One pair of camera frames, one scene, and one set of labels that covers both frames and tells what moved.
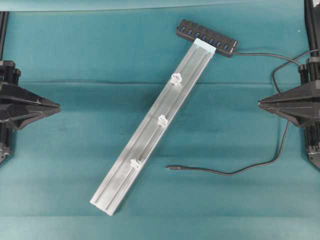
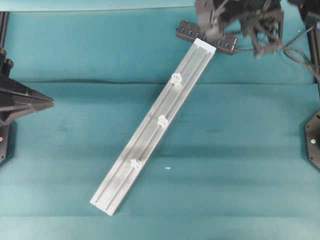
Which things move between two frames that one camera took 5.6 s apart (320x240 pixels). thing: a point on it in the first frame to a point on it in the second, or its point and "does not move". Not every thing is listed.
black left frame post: x=4 y=20 does not move
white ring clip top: x=176 y=78 does not move
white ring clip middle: x=162 y=121 does not move
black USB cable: x=294 y=60 to x=293 y=54
